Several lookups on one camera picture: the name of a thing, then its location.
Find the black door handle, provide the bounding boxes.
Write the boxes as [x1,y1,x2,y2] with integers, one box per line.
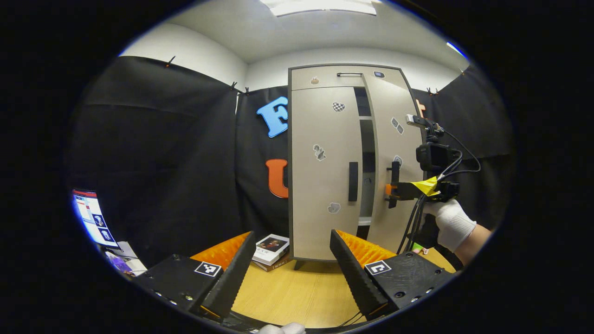
[391,161,401,209]
[349,161,359,202]

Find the computer monitor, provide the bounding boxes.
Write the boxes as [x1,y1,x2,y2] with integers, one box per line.
[72,189,120,249]

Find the brown book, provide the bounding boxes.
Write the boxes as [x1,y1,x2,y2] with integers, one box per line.
[253,254,292,273]

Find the black left door handle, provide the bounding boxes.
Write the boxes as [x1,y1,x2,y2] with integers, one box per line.
[349,161,359,202]

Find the black cable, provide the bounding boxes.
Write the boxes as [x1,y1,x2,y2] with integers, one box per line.
[339,311,368,328]
[397,130,482,255]

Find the black right door handle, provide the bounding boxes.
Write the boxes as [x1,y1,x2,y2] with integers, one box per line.
[391,161,401,209]

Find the grey double-door shoe cabinet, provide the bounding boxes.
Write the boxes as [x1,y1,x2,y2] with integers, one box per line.
[287,64,426,271]

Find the white book with portrait cover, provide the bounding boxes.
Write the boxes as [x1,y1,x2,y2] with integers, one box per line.
[252,234,291,266]

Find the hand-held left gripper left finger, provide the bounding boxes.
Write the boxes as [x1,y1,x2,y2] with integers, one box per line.
[132,231,257,321]

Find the black backdrop cloth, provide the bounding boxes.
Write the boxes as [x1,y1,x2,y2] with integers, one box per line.
[65,56,513,270]

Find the printed paper sheet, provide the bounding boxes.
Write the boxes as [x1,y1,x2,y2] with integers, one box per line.
[104,241,148,277]

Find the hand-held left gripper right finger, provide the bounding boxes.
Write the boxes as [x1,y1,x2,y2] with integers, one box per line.
[329,229,458,321]

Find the grey cabinet door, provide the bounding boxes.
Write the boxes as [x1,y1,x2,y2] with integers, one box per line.
[291,86,364,261]
[361,70,425,254]

